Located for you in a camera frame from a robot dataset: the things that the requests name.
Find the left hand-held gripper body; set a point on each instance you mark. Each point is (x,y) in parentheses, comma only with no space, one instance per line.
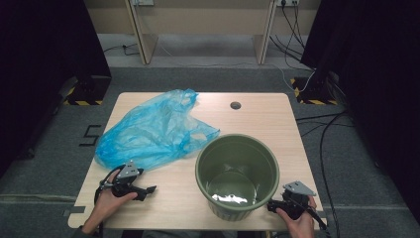
(127,172)

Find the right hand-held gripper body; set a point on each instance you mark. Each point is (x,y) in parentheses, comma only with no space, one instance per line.
(297,201)

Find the blue plastic bag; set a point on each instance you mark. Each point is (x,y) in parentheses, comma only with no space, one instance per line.
(152,132)

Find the green plastic bucket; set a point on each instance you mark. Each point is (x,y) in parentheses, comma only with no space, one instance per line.
(236,155)

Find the person's right hand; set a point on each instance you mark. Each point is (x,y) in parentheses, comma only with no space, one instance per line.
(302,228)

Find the person's left hand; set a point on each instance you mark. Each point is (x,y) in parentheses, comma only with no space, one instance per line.
(105,205)

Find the black stand base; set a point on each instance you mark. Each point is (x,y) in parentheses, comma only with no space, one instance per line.
(313,94)
(89,91)

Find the black curtain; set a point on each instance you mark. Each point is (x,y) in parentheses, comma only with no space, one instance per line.
(43,66)
(376,82)

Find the beige desk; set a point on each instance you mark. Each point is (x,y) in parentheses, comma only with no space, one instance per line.
(204,20)

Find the wall power socket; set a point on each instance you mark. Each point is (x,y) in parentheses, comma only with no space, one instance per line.
(288,2)
(142,2)

